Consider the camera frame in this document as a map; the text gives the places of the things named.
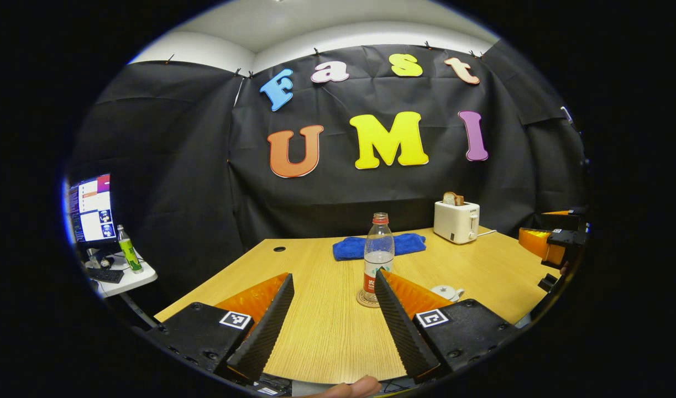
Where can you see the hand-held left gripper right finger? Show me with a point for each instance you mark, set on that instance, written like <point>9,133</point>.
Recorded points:
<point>398,326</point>

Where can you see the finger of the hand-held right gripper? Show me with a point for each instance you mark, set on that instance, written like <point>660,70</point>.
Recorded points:
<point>536,243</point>
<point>561,220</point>

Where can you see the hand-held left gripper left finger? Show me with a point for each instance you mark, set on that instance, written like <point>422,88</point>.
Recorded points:
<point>263,331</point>

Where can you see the round cork coaster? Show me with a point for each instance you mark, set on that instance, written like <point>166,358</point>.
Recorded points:
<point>364,301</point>

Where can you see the clear plastic water bottle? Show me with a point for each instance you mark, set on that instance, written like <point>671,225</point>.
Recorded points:
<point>378,249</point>

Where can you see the green drink bottle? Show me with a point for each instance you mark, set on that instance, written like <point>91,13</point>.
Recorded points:
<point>130,254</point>

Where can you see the white toaster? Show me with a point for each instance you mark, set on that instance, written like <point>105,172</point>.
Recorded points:
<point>455,222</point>

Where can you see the blue towel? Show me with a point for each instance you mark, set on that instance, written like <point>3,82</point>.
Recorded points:
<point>349,249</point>

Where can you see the bread slice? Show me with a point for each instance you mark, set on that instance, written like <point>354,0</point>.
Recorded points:
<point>452,199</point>

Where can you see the white side table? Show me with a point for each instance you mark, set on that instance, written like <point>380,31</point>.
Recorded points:
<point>133,279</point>

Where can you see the black keyboard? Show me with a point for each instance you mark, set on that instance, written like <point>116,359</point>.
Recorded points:
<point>105,275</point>

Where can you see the grey monitor stand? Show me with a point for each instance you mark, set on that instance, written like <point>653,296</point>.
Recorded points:
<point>100,257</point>

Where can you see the black backdrop cloth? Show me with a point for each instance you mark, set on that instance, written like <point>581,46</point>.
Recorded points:
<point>194,166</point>

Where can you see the computer monitor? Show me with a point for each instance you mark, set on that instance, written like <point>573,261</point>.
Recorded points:
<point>92,210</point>

